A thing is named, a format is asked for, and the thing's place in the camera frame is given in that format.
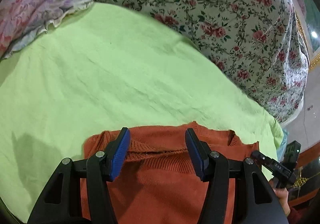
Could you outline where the dark wooden cabinet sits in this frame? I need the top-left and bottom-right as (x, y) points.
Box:
(289, 143), (319, 209)

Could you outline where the red sleeve forearm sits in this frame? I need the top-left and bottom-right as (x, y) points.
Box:
(287, 207), (318, 224)

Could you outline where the blue patterned cloth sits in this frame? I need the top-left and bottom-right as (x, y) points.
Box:
(277, 129), (289, 162)

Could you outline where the gold framed wall picture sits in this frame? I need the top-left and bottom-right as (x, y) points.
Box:
(296, 0), (319, 69)

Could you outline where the pink purple floral blanket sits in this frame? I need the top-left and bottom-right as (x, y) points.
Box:
(1, 0), (93, 59)

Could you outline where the black camera box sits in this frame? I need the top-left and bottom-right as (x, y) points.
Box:
(283, 141), (301, 164)

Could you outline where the orange knitted sweater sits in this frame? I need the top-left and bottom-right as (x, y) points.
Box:
(80, 121), (261, 224)

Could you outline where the green bed sheet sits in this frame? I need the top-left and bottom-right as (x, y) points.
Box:
(1, 3), (283, 222)

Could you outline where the person's right hand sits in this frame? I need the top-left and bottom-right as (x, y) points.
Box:
(268, 179), (291, 217)

